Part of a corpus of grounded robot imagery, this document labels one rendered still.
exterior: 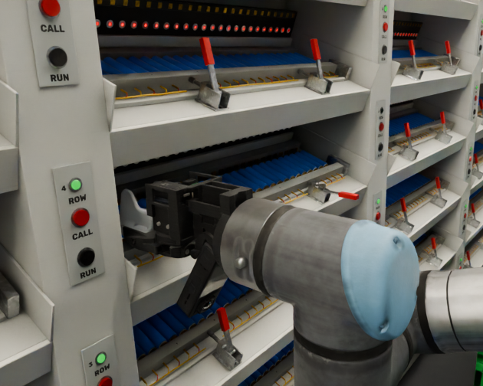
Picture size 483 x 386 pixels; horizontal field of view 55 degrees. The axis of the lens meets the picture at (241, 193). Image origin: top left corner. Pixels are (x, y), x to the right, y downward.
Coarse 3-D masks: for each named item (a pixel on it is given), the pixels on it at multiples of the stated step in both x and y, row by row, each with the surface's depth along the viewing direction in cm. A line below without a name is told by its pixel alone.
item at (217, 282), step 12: (204, 252) 50; (204, 264) 51; (216, 264) 50; (192, 276) 52; (204, 276) 51; (216, 276) 52; (192, 288) 53; (204, 288) 52; (216, 288) 55; (180, 300) 55; (192, 300) 53; (204, 300) 54; (192, 312) 55
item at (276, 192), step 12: (324, 168) 93; (336, 168) 95; (288, 180) 85; (300, 180) 86; (312, 180) 89; (264, 192) 79; (276, 192) 80; (288, 192) 84; (132, 252) 58; (144, 252) 60; (144, 264) 58
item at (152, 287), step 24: (240, 144) 90; (264, 144) 96; (312, 144) 103; (336, 144) 100; (144, 168) 73; (168, 168) 77; (360, 168) 97; (360, 192) 96; (168, 264) 61; (192, 264) 62; (144, 288) 56; (168, 288) 58; (144, 312) 57
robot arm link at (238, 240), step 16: (240, 208) 45; (256, 208) 44; (272, 208) 44; (240, 224) 44; (256, 224) 43; (224, 240) 44; (240, 240) 43; (256, 240) 42; (224, 256) 44; (240, 256) 43; (240, 272) 44; (256, 288) 44
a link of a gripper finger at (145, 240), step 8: (128, 232) 56; (136, 232) 54; (152, 232) 54; (128, 240) 55; (136, 240) 53; (144, 240) 52; (152, 240) 52; (136, 248) 53; (144, 248) 53; (152, 248) 52; (160, 248) 52; (168, 248) 53
